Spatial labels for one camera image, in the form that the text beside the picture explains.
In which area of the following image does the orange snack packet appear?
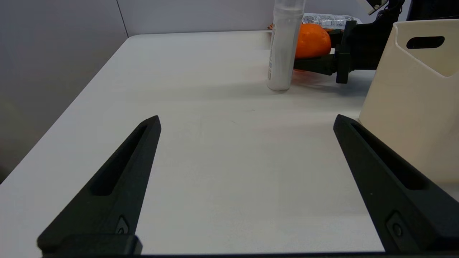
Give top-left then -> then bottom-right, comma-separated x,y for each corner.
270,13 -> 363,31

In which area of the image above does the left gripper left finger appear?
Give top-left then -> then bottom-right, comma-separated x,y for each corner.
37,115 -> 162,257

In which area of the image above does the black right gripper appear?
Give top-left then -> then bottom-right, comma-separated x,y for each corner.
293,6 -> 401,85

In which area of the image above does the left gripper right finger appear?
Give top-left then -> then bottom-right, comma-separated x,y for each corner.
333,114 -> 459,255

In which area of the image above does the orange fruit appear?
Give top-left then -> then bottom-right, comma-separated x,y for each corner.
295,23 -> 332,60

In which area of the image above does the white bottle with clear cap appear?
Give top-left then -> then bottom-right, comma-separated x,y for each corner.
267,0 -> 306,91

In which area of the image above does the cream plastic basket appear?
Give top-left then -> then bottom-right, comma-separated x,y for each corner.
359,19 -> 459,185

